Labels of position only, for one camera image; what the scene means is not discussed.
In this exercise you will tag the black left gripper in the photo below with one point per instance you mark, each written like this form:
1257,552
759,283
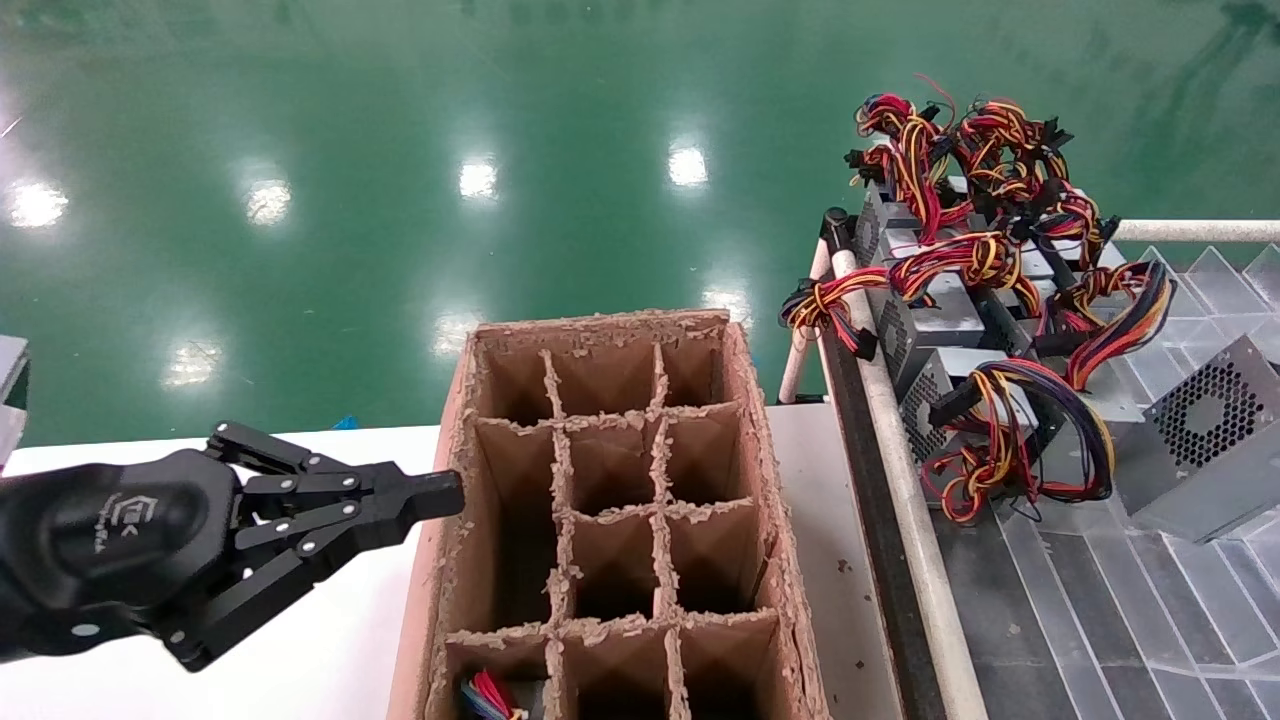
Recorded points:
110,545

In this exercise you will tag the cardboard box with dividers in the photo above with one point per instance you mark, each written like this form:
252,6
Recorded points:
610,460

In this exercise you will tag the short beige rack leg pipe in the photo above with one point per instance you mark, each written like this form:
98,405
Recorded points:
797,370

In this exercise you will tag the black pipe corner joint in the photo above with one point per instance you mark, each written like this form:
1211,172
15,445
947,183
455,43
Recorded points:
836,228

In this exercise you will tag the clear plastic divider tray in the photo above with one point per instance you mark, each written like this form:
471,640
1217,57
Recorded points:
1100,620

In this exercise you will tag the grey power supply foreground right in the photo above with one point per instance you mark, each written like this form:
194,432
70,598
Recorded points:
1200,450

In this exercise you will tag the long beige rack rail pipe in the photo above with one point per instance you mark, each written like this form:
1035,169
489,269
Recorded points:
935,560

